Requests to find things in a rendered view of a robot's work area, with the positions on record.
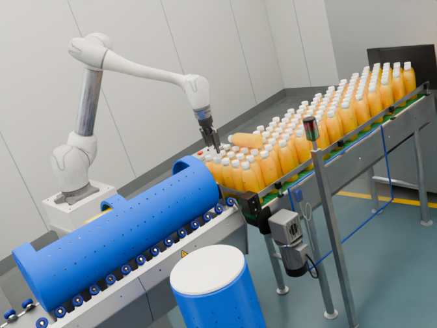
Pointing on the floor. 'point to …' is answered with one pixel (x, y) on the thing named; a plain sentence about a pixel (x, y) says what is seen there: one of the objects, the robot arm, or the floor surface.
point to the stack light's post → (334, 235)
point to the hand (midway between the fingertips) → (215, 153)
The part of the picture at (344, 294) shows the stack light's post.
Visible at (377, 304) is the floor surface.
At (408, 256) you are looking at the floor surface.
